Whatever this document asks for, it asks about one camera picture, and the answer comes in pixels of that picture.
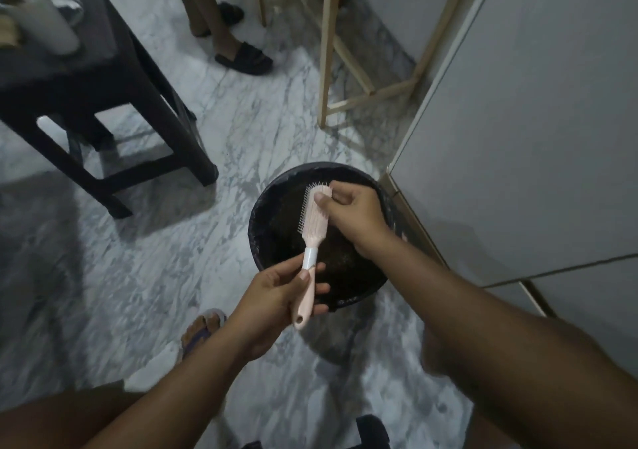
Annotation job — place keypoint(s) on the purple flip-flop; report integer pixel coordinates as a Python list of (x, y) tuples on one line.
[(199, 336)]

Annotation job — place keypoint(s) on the black slide sandal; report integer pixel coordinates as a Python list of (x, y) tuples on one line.
[(230, 13)]

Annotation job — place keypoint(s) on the pink hairbrush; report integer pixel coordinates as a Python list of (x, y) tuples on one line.
[(314, 219)]

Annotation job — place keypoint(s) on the person's right forearm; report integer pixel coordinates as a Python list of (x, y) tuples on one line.
[(498, 354)]

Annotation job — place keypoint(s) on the white cabinet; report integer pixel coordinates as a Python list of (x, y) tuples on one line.
[(523, 140)]

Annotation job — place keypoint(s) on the person's left forearm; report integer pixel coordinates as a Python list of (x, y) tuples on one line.
[(164, 404)]

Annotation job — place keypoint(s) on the black waste bin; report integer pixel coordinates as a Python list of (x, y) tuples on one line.
[(276, 224)]

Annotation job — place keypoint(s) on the white cylindrical bottle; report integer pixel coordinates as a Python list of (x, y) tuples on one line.
[(45, 22)]

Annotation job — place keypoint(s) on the light wooden table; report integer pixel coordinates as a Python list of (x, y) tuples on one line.
[(329, 40)]

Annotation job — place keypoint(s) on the tall black stool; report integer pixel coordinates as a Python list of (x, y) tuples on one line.
[(124, 90)]

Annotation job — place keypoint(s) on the person's right hand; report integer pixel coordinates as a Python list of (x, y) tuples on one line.
[(356, 214)]

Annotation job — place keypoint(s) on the small black item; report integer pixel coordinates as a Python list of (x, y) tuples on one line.
[(246, 59)]

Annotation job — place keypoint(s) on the person's left hand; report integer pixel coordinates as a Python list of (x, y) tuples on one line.
[(269, 309)]

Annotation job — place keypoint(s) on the black plastic stool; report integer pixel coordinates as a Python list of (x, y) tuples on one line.
[(374, 431)]

